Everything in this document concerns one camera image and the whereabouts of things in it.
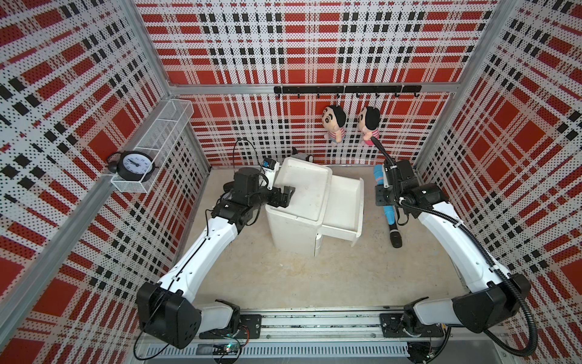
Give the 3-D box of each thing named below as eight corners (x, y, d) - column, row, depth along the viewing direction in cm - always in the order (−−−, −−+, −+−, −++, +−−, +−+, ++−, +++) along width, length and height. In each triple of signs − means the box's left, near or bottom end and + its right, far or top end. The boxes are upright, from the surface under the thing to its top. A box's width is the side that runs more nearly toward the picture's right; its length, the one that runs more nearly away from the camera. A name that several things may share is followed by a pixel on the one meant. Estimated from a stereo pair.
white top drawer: (316, 254, 92) (319, 227, 75) (328, 204, 108) (332, 173, 91) (350, 262, 90) (361, 236, 73) (356, 210, 106) (366, 179, 89)
